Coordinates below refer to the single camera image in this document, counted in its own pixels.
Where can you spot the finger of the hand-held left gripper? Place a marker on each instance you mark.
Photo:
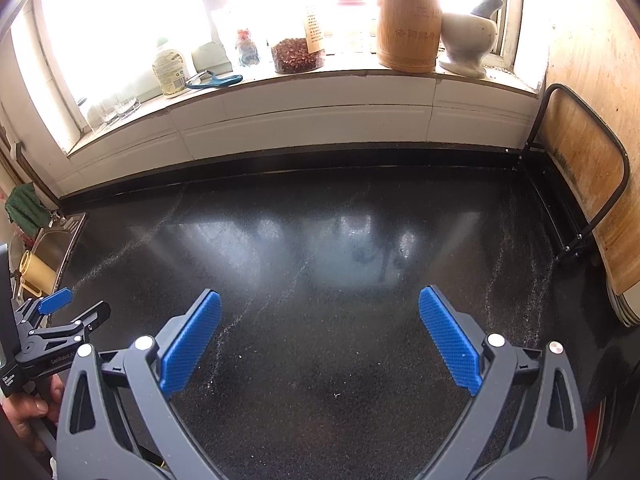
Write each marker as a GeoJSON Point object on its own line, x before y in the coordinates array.
{"type": "Point", "coordinates": [55, 301]}
{"type": "Point", "coordinates": [85, 321]}

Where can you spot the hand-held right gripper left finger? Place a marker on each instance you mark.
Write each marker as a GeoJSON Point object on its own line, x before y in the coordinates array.
{"type": "Point", "coordinates": [192, 345]}

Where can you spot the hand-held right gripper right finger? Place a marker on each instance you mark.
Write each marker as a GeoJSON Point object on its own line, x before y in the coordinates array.
{"type": "Point", "coordinates": [450, 340]}

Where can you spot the person's left hand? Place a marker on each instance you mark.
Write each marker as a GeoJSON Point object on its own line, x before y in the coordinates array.
{"type": "Point", "coordinates": [25, 417]}

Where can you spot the yellow mug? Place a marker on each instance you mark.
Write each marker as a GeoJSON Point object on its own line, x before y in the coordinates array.
{"type": "Point", "coordinates": [37, 272]}

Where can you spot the steel sink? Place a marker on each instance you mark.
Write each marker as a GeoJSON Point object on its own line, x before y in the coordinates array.
{"type": "Point", "coordinates": [65, 232]}

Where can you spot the green cloth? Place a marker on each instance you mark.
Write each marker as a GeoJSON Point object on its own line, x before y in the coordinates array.
{"type": "Point", "coordinates": [27, 205]}

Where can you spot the black metal rack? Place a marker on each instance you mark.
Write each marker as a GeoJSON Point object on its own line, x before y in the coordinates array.
{"type": "Point", "coordinates": [572, 249]}

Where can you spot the red container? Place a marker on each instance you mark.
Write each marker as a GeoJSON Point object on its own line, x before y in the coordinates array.
{"type": "Point", "coordinates": [595, 435]}

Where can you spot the round wooden cutting board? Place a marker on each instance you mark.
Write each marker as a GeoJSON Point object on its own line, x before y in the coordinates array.
{"type": "Point", "coordinates": [595, 135]}

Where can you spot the yellow oil bottle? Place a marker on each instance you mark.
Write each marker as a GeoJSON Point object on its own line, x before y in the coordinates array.
{"type": "Point", "coordinates": [170, 72]}

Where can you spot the white stone mortar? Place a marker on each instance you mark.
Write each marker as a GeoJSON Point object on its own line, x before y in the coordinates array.
{"type": "Point", "coordinates": [462, 35]}

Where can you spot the bamboo utensil holder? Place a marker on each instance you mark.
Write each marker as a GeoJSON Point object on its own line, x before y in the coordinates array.
{"type": "Point", "coordinates": [407, 30]}

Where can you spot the grey stone pestle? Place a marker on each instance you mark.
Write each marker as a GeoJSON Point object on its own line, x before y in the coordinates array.
{"type": "Point", "coordinates": [487, 2]}

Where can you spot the clear jar red lid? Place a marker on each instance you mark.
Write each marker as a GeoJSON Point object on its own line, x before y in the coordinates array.
{"type": "Point", "coordinates": [352, 0]}

